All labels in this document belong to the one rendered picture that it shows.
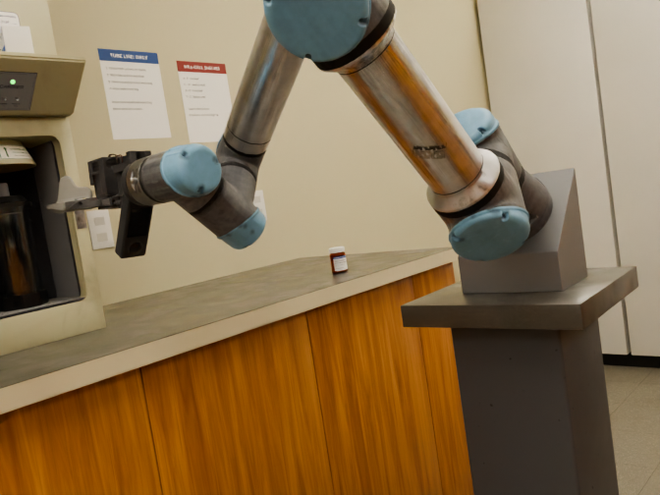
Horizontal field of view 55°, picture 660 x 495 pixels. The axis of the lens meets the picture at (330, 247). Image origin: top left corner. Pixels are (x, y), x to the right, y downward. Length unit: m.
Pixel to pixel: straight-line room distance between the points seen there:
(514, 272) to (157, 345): 0.66
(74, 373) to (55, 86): 0.60
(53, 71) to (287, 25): 0.78
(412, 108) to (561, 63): 2.97
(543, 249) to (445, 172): 0.31
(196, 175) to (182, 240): 1.25
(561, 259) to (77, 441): 0.87
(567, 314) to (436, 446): 1.05
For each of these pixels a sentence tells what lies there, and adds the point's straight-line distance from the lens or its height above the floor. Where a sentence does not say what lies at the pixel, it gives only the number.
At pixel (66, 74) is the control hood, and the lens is 1.45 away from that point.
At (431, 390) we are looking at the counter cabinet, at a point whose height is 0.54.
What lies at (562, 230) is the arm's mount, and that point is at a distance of 1.14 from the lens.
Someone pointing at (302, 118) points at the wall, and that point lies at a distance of 2.62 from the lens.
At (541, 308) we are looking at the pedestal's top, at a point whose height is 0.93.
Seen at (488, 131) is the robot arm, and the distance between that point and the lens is 1.03.
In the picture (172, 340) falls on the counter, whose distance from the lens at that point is 1.25.
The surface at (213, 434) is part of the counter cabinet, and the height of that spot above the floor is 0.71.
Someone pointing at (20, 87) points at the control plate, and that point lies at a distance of 1.43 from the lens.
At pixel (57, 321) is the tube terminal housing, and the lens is 1.47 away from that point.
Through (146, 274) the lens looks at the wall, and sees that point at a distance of 2.08.
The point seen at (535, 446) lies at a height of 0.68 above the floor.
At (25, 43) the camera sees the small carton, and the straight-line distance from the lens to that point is 1.44.
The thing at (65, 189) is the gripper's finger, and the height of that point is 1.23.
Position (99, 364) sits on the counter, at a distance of 1.18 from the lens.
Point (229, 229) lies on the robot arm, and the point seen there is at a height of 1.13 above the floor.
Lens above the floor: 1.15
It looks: 4 degrees down
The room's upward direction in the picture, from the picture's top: 9 degrees counter-clockwise
